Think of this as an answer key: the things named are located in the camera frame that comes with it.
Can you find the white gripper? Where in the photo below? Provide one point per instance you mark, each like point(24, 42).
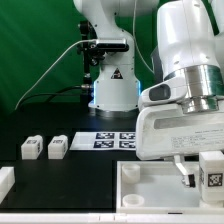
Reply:
point(164, 131)

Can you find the white square tabletop part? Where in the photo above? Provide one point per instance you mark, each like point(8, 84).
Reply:
point(151, 187)

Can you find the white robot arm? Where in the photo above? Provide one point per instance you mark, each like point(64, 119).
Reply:
point(184, 113)

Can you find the white tag calibration sheet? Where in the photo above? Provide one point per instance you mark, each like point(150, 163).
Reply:
point(103, 141)

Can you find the front white obstacle bar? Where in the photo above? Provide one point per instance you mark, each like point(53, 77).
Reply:
point(10, 218)

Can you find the left white obstacle block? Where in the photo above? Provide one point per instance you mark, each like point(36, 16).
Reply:
point(7, 180)

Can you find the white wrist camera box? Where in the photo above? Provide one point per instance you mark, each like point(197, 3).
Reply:
point(170, 90)

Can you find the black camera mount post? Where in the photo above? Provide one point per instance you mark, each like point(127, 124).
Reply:
point(93, 53)

